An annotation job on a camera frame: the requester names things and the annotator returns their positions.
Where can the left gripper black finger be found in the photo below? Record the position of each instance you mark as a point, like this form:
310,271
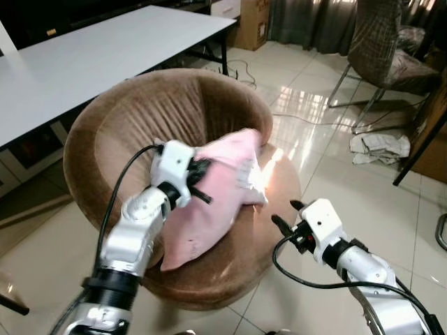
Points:
206,166
202,196

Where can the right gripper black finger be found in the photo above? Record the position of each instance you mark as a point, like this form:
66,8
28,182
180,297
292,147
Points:
297,205
282,225

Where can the pink cartoon pillow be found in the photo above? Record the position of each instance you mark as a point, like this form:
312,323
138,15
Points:
213,209

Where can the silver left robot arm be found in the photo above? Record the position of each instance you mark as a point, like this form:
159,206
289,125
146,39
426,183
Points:
129,237

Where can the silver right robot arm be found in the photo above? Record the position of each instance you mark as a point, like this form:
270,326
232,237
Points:
380,269

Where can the brown round velvet sofa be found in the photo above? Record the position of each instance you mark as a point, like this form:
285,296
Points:
174,105

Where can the white crumpled cloth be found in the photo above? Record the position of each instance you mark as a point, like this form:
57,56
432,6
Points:
380,146

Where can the chrome chair base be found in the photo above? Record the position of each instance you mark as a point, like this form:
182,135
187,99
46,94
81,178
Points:
440,234

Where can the wooden desk with black leg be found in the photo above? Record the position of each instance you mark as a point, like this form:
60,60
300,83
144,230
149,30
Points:
429,139

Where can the brown cardboard box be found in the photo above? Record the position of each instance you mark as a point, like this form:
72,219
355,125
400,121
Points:
251,24

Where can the white table with black legs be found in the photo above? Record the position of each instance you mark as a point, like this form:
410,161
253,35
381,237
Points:
91,59

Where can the white drawer cabinet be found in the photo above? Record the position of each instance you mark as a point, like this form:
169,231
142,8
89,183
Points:
225,7

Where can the plaid covered metal chair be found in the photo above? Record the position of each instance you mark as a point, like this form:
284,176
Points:
387,49

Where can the dark grey curtain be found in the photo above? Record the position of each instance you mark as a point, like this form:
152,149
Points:
314,21

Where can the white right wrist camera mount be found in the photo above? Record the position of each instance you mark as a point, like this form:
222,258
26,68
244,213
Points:
323,227

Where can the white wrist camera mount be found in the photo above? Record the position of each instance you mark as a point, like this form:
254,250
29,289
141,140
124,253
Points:
323,227
171,167

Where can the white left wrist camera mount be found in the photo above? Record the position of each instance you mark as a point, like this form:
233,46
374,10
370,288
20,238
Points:
171,167

